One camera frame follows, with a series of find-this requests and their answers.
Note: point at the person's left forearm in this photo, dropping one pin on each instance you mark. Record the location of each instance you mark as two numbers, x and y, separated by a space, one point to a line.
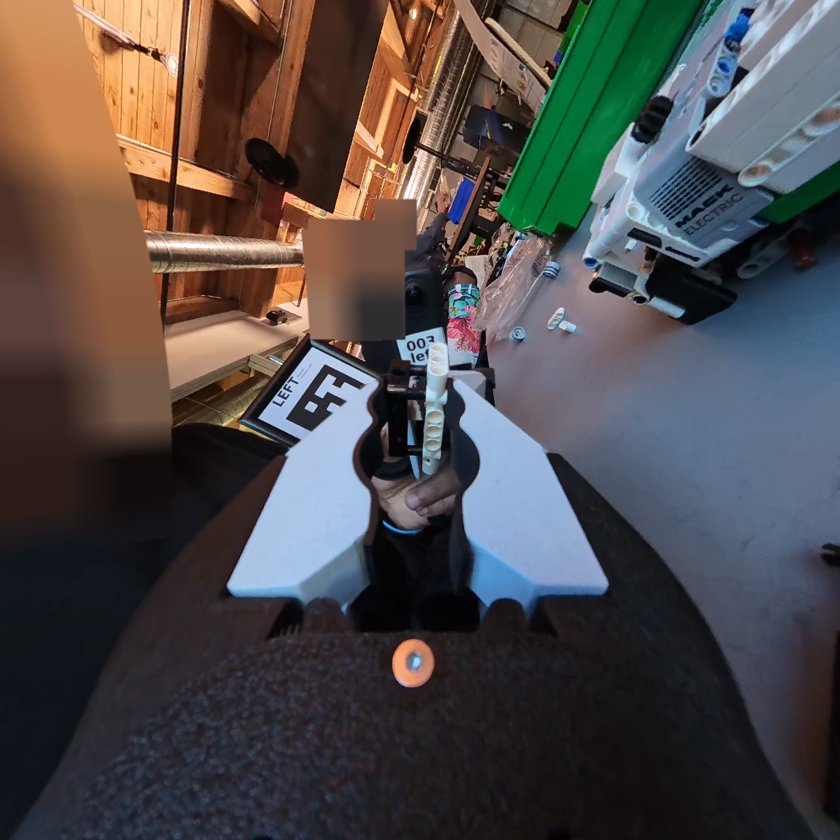
420 568

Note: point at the black lego L-beam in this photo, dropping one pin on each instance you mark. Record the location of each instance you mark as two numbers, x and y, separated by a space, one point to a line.
394 394

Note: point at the blue wristband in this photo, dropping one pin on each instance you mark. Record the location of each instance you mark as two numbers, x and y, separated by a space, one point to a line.
401 528

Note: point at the person's left hand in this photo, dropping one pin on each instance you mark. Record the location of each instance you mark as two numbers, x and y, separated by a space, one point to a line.
420 499

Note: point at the smooth silver air duct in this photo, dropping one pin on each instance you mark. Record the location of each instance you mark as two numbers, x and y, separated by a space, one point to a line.
223 250

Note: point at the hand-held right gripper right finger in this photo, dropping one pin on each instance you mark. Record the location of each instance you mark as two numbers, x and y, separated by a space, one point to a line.
525 518

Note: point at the ribbed silver air duct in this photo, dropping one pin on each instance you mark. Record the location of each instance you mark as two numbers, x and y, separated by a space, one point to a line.
446 98

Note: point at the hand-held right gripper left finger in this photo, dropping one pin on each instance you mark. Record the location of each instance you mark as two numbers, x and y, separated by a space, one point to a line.
308 518

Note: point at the black ceiling panel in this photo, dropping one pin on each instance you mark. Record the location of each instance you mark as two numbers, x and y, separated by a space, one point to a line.
338 98

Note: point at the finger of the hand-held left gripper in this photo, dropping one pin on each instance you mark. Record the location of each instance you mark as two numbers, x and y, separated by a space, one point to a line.
482 387

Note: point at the dark blue machine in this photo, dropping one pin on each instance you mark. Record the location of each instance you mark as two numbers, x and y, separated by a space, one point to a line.
489 128

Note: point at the white green lego truck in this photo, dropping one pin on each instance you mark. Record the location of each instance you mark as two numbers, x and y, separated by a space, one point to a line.
689 197

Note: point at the green plastic bin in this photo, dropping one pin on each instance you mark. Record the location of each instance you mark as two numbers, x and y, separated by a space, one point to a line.
590 98

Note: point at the clear plastic bag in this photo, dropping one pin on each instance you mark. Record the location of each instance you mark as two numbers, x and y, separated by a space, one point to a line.
515 282

